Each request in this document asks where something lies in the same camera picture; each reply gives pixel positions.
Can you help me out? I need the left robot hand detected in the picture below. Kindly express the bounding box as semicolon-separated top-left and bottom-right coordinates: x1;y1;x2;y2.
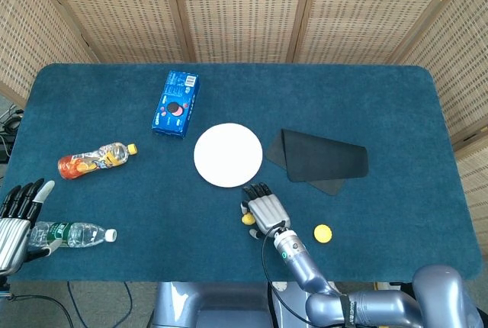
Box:
0;178;63;274

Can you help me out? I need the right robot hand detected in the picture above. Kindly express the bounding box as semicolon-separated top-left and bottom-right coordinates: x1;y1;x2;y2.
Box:
239;182;291;240

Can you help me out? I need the yellow round token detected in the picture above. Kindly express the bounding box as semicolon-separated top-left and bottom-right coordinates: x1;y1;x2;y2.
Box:
313;224;333;245

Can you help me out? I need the white round plate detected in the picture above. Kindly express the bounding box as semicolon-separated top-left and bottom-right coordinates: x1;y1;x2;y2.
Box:
193;122;264;188

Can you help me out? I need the clear water bottle green label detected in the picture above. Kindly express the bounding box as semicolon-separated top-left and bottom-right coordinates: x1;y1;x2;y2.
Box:
28;220;118;249

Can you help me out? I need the black folded cloth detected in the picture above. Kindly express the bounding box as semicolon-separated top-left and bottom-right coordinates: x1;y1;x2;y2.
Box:
265;128;370;197

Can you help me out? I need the blue-grey robot torso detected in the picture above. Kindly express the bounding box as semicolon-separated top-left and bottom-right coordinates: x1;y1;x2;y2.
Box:
146;281;317;328

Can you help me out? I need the orange drink bottle yellow cap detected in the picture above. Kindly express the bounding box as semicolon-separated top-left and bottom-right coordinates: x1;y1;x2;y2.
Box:
57;141;139;181

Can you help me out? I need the blue felt table mat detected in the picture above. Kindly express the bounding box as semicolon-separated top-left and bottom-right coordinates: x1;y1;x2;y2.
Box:
2;63;483;283

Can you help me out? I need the blue Oreo cookie box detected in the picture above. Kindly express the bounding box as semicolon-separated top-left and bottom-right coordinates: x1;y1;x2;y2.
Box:
150;69;201;140

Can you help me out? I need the woven bamboo folding screen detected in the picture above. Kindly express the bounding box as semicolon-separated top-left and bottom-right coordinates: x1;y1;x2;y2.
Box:
0;0;488;222

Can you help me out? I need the black cables and equipment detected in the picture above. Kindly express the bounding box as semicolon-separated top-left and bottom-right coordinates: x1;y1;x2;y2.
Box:
0;105;24;165

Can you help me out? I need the black cable on floor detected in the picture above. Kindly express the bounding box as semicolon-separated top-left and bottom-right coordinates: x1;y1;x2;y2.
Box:
66;281;134;328

